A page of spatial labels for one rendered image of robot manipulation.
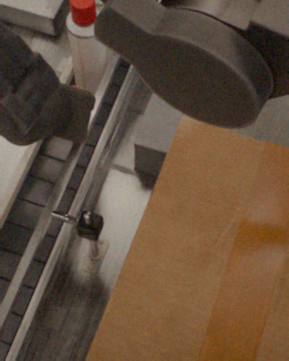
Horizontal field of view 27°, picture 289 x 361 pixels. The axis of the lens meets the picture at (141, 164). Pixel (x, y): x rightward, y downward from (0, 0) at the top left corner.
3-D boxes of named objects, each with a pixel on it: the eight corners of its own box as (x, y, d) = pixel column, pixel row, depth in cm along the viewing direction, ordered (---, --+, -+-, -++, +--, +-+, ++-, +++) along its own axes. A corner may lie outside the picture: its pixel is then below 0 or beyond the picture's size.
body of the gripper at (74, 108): (27, 74, 81) (3, 78, 74) (98, 95, 79) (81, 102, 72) (16, 119, 82) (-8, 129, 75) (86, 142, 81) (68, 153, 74)
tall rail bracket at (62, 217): (63, 234, 90) (48, 190, 76) (108, 248, 89) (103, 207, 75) (54, 253, 89) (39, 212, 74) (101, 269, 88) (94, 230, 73)
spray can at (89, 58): (83, 70, 97) (70, -22, 79) (113, 78, 97) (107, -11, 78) (71, 95, 95) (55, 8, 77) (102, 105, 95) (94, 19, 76)
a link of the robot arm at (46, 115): (27, 156, 69) (48, 113, 67) (-24, 127, 69) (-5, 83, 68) (49, 145, 75) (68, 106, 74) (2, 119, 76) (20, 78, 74)
